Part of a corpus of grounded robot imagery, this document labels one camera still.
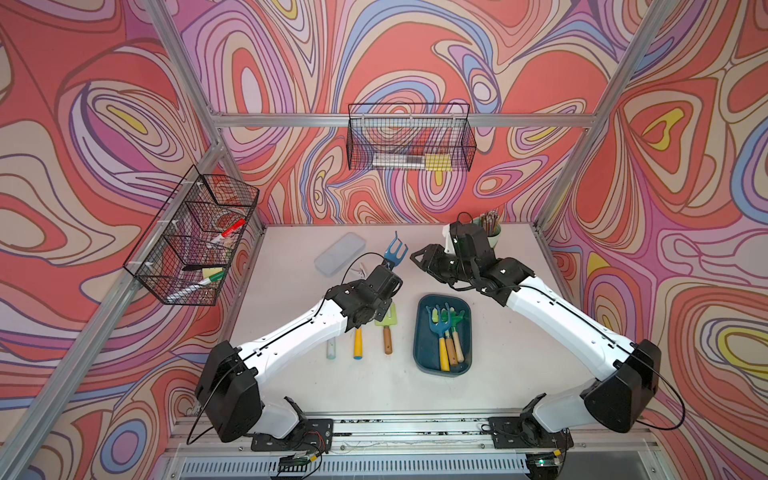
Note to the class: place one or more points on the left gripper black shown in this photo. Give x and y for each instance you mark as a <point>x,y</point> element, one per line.
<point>384,308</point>

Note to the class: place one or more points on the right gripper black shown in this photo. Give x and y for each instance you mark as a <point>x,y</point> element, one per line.
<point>432,254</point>

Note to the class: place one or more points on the dark blue rake yellow handle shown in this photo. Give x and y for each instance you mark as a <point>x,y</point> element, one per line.
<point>358,344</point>

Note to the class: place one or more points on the green rake wooden handle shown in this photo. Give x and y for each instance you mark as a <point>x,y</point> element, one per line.
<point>389,320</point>

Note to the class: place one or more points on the light blue rake white handle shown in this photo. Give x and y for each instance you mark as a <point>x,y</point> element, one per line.
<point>331,349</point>

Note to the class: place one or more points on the teal storage box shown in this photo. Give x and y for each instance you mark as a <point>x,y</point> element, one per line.
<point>425,343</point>

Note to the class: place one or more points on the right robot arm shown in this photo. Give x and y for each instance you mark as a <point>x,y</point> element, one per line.
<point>625,373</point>

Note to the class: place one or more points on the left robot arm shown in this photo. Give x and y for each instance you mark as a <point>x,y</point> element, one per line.
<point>228,389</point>

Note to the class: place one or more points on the translucent plastic case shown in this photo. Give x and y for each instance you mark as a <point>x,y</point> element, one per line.
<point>340,254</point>

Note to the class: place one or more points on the green pencil cup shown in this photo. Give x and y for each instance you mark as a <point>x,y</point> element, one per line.
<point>494,237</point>

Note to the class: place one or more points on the pencils in cup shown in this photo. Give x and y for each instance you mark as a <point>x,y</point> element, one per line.
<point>489,221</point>

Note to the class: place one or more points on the yellow eraser in basket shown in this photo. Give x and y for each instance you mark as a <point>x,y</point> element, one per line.
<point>438,162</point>

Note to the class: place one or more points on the red marker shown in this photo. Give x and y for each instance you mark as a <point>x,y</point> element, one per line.
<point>228,234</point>

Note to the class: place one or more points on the green white marker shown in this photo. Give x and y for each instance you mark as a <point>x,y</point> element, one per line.
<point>210,276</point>

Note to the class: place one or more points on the blue tool yellow handle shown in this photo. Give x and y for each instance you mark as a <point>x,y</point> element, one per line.
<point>439,326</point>

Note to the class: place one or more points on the back wire basket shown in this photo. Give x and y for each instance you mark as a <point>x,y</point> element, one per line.
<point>397,135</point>

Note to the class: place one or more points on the wire basket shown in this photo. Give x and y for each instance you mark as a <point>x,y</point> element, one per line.
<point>397,135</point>
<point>171,254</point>

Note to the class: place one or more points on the left wire basket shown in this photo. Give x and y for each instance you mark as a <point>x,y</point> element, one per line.
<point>171,254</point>

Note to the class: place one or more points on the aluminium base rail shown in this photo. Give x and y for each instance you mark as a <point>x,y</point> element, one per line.
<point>416,446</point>

